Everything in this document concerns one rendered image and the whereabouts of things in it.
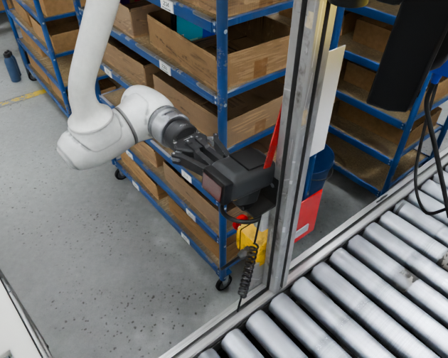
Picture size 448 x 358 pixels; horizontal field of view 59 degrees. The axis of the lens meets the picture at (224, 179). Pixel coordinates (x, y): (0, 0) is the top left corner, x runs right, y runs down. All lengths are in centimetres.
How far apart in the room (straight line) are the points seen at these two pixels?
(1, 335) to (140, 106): 56
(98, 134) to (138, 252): 108
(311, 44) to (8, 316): 77
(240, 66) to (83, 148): 48
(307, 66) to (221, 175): 21
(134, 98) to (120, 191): 128
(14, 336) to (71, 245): 116
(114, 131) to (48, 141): 183
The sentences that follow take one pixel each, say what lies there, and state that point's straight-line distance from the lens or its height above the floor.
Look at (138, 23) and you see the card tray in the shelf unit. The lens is 149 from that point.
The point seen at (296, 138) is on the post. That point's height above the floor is 115.
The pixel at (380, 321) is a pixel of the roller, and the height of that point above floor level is 75.
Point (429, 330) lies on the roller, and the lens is 94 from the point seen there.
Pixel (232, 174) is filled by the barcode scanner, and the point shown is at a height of 109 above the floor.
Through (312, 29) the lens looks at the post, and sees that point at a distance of 52.
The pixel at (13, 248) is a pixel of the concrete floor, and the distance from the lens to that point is 215.
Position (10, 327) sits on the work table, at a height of 75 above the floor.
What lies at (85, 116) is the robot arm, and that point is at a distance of 92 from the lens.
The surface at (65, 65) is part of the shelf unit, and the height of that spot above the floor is 34.
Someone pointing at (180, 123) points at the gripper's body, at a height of 99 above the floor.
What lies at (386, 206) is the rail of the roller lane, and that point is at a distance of 113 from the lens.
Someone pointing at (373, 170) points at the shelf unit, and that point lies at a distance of 223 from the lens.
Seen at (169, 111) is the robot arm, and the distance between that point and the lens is 95.
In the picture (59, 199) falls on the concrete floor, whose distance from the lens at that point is 230.
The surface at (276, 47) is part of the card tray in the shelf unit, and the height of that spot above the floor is 102.
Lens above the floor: 149
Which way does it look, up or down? 42 degrees down
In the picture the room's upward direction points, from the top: straight up
